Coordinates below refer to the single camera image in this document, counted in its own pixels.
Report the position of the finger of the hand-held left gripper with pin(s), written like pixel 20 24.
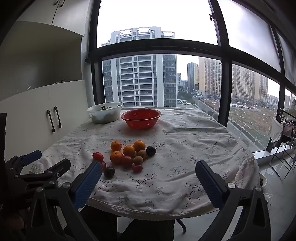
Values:
pixel 59 168
pixel 32 156

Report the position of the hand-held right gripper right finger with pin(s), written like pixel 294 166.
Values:
pixel 209 183

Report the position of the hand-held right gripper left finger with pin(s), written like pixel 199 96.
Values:
pixel 86 185

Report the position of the dark purple plum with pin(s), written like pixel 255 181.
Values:
pixel 109 172
pixel 151 150

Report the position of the red tomato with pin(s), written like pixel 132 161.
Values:
pixel 98 156
pixel 137 168
pixel 104 165
pixel 127 161

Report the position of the orange mandarin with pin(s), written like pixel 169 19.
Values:
pixel 128 150
pixel 116 157
pixel 139 145
pixel 116 146

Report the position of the red plastic colander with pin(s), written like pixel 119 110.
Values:
pixel 138 124

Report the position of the floral white tablecloth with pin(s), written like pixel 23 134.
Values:
pixel 185 150

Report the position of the white low cabinet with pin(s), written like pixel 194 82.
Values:
pixel 27 115

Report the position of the black table leg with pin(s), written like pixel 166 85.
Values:
pixel 182 226

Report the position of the small white bowl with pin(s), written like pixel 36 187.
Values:
pixel 262 180

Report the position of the brown kiwi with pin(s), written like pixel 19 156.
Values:
pixel 142 154
pixel 138 160

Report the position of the white plastic bowl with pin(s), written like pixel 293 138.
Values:
pixel 101 117

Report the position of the person's body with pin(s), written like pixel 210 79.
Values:
pixel 148 230

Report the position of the chopped green vegetables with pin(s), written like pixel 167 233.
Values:
pixel 107 107

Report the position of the metal drying rack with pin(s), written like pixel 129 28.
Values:
pixel 281 153

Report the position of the white hanging garment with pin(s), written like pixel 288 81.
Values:
pixel 276 129

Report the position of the pink hanging garment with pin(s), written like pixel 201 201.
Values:
pixel 288 132

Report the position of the beige high-rise building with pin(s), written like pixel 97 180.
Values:
pixel 209 77
pixel 242 83

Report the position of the dark glass tower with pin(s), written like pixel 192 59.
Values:
pixel 192 76

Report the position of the white high-rise building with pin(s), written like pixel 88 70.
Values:
pixel 138 78

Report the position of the white wall cabinet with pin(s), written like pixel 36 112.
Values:
pixel 74 16

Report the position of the black window frame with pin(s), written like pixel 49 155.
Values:
pixel 157 46

